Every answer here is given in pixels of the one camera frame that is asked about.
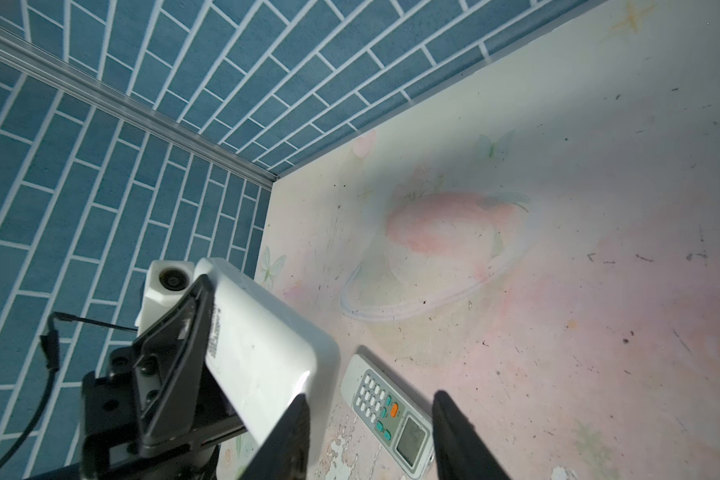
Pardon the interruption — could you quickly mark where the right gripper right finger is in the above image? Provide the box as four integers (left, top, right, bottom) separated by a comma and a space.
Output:
432, 390, 510, 480

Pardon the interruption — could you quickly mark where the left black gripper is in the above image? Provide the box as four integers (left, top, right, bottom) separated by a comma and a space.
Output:
79, 274, 246, 479

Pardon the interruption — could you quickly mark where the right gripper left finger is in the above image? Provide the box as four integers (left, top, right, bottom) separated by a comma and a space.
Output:
240, 394, 311, 480

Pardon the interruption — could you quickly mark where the white air conditioner remote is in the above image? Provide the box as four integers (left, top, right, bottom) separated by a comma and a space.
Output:
195, 258, 341, 466

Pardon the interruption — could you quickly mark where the grey buttoned remote control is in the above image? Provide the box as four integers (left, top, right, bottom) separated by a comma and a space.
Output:
340, 354, 434, 479

